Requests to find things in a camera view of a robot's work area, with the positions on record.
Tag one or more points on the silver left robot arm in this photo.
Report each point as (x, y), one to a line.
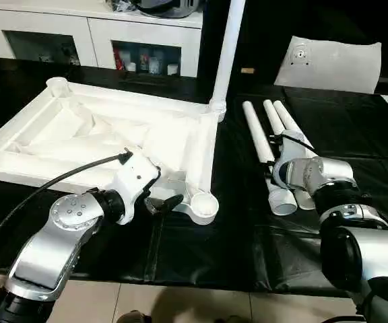
(52, 242)

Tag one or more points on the white plastic table leg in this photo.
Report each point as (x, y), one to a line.
(229, 47)
(258, 134)
(288, 121)
(272, 114)

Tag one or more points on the dark grey robot body part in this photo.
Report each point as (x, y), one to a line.
(137, 317)

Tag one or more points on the black work mat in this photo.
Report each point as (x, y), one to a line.
(201, 256)

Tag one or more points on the small tan label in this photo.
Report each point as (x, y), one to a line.
(247, 70)

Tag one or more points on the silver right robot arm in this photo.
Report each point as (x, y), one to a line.
(356, 229)

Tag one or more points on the white plastic bag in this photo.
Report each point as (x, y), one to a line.
(332, 64)

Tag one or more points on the white plastic table top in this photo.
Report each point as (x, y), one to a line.
(93, 134)

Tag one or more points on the white cabinet with glass doors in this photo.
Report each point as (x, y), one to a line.
(46, 30)

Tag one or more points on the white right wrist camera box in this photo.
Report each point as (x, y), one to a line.
(292, 156)

